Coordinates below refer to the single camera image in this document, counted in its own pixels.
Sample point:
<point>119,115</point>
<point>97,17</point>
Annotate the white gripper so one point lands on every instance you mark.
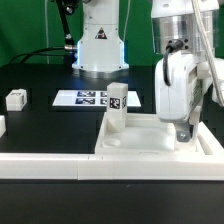
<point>188,85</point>

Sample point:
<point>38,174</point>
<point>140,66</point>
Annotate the white square table top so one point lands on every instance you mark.
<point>145,134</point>

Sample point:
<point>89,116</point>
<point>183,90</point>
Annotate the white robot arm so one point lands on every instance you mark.
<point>183,33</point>

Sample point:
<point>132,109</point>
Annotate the white marker sheet with tags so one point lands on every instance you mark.
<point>70,98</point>

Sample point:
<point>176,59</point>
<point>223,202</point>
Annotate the white U-shaped fence frame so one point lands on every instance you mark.
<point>179,166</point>

